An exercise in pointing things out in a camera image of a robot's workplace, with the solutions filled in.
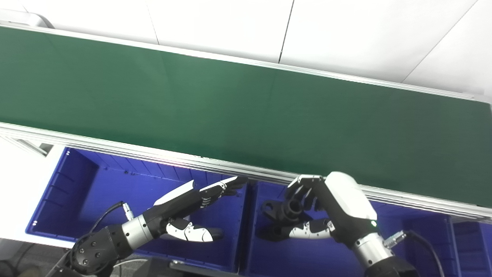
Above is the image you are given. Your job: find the aluminium conveyor support bracket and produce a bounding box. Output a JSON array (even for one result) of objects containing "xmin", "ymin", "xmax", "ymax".
[{"xmin": 0, "ymin": 135, "xmax": 55, "ymax": 157}]

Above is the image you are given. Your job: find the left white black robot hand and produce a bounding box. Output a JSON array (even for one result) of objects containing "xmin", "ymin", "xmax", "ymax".
[{"xmin": 144, "ymin": 176, "xmax": 249, "ymax": 243}]

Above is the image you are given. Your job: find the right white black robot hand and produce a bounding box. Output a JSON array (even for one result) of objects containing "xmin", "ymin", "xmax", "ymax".
[{"xmin": 284, "ymin": 172, "xmax": 379, "ymax": 249}]

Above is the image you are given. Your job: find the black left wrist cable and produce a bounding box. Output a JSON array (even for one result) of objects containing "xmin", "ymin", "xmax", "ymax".
[{"xmin": 75, "ymin": 200, "xmax": 135, "ymax": 250}]

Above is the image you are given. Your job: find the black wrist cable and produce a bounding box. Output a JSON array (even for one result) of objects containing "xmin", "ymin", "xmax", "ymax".
[
  {"xmin": 75, "ymin": 200, "xmax": 135, "ymax": 250},
  {"xmin": 384, "ymin": 230, "xmax": 446, "ymax": 277}
]

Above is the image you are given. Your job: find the green conveyor belt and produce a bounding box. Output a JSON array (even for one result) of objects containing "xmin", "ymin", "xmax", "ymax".
[
  {"xmin": 0, "ymin": 23, "xmax": 492, "ymax": 224},
  {"xmin": 0, "ymin": 27, "xmax": 492, "ymax": 209}
]

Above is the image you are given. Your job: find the white conveyor motor housing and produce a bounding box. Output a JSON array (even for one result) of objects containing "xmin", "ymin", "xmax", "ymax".
[{"xmin": 0, "ymin": 9, "xmax": 55, "ymax": 30}]

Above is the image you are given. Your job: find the black flange part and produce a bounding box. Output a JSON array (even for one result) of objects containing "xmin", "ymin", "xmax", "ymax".
[
  {"xmin": 255, "ymin": 225, "xmax": 294, "ymax": 242},
  {"xmin": 261, "ymin": 197, "xmax": 308, "ymax": 224}
]

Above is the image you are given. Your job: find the blue plastic bin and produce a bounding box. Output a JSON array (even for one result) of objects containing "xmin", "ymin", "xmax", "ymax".
[
  {"xmin": 238, "ymin": 180, "xmax": 456, "ymax": 277},
  {"xmin": 25, "ymin": 146, "xmax": 251, "ymax": 273},
  {"xmin": 450, "ymin": 220, "xmax": 492, "ymax": 277}
]

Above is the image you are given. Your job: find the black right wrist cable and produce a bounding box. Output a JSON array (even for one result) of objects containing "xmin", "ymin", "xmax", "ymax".
[{"xmin": 384, "ymin": 230, "xmax": 446, "ymax": 277}]

